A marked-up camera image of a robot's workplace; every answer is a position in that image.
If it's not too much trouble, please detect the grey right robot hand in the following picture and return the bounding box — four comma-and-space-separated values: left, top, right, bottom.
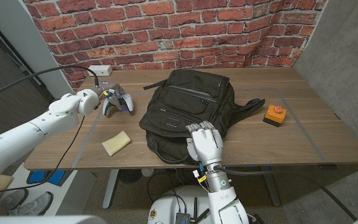
185, 120, 224, 167

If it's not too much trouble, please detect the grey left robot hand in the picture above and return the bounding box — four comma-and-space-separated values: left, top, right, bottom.
96, 81, 126, 111

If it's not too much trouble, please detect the white black game controller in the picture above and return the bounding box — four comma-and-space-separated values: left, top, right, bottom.
102, 93, 135, 118

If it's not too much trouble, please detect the black backpack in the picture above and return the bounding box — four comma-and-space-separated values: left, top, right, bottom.
139, 69, 265, 166

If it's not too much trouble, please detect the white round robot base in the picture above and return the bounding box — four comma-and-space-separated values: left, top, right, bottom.
147, 185, 238, 224

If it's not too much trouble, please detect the yellow sponge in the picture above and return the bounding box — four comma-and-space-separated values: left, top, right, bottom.
101, 130, 132, 157

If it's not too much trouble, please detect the orange emergency-stop button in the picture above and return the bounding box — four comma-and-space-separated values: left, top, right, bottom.
262, 105, 287, 128

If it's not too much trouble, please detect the white power strip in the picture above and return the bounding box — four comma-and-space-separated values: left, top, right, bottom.
86, 65, 113, 77

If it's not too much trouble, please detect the grey table tape marking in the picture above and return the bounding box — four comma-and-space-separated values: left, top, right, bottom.
71, 88, 328, 169

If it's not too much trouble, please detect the small grey computer box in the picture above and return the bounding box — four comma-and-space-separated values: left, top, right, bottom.
175, 212, 191, 224

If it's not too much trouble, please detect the brick print backdrop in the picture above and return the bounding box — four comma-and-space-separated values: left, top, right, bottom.
22, 0, 328, 90

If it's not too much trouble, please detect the metal table leg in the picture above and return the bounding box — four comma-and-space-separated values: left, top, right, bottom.
102, 169, 120, 210
261, 174, 282, 208

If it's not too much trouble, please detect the black round floor fixture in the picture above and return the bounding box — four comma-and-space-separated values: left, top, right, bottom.
119, 169, 142, 185

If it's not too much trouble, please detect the blue black floor item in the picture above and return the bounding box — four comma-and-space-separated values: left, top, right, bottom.
26, 169, 74, 187

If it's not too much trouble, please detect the grey sneaker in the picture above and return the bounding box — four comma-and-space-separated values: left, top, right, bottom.
0, 187, 29, 212
7, 191, 54, 217

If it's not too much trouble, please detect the tan box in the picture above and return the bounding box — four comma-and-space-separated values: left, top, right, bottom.
0, 174, 14, 194

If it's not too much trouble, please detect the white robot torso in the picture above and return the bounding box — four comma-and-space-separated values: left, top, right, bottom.
0, 213, 358, 224

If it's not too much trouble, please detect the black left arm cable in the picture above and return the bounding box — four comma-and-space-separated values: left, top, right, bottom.
0, 65, 101, 195

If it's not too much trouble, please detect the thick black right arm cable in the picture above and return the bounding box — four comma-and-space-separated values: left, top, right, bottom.
214, 164, 358, 222

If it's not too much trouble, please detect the thin black floor cable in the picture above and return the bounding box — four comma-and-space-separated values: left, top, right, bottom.
147, 172, 188, 215

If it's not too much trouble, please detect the white wall panel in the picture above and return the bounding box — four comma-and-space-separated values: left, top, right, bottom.
0, 0, 74, 97

